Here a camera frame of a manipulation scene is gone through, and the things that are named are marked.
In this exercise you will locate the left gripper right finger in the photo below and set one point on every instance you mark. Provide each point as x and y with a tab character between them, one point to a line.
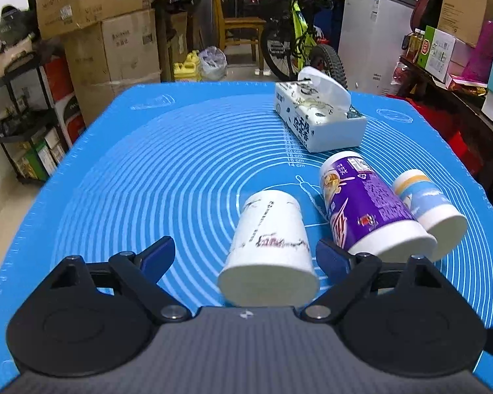
351	277

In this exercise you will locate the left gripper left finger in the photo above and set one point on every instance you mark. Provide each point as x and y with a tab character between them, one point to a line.
138	275

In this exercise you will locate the white paper cup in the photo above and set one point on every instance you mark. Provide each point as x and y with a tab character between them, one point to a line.
270	262

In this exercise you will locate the purple paper cup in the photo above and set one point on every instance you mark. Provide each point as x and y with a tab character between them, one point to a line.
365	215

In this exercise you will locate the light blue paper cup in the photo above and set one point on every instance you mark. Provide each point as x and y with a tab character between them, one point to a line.
432	209

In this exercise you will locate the blue silicone baking mat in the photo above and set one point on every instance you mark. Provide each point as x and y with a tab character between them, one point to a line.
179	160

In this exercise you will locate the white tissue box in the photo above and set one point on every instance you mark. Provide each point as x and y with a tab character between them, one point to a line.
319	111

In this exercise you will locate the dark wooden side table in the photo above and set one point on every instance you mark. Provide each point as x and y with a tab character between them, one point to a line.
456	117

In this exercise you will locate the black metal shelf rack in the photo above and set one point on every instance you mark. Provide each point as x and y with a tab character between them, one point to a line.
23	130

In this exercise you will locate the yellow toy truck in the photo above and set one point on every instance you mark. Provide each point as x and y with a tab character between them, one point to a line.
189	70

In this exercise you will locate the lower cardboard box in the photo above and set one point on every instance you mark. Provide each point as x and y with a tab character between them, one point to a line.
109	57

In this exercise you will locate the green black bicycle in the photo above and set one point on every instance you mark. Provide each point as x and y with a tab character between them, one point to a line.
290	40

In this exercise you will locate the green white carton box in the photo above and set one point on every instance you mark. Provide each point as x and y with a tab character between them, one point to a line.
442	55

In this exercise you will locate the white chest freezer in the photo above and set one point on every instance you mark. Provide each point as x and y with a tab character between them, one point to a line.
371	42

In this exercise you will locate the wooden chair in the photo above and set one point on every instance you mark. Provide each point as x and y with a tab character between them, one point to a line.
223	26

